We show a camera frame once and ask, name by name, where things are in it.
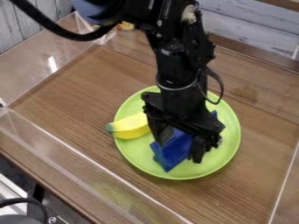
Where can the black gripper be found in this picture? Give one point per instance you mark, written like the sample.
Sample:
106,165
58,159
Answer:
179,109

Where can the blue plastic block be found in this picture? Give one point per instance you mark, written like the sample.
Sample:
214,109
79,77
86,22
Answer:
175,151

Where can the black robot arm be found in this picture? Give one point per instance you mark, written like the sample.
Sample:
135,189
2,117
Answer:
183,50

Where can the green round plate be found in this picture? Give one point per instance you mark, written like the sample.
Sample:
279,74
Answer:
138,153

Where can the yellow toy banana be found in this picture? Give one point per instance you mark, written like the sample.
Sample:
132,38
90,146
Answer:
130,127

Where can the yellow labelled tin can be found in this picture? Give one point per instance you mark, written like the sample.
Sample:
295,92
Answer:
124,26

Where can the clear acrylic tray wall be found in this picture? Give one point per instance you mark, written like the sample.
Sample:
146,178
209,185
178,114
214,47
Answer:
90,188

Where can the clear acrylic corner bracket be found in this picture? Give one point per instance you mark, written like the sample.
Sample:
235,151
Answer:
87,27

